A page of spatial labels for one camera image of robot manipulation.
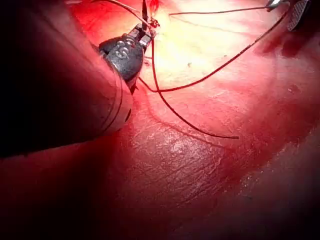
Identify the left arm needle driver jaw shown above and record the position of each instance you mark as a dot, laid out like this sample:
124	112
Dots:
148	39
137	31

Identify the left arm needle driver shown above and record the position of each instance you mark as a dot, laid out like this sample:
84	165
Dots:
125	57

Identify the right arm needle driver jaw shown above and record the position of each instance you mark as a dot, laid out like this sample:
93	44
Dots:
276	3
297	15

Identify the curved steel needle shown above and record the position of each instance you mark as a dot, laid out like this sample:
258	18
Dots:
144	17

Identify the black thread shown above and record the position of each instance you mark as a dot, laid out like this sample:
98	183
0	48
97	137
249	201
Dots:
200	81

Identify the dark left arm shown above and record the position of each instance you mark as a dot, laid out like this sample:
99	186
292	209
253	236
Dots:
62	87

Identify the black stitching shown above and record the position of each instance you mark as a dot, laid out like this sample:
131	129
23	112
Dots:
155	23

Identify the tissue pad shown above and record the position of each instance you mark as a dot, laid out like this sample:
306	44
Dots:
200	162

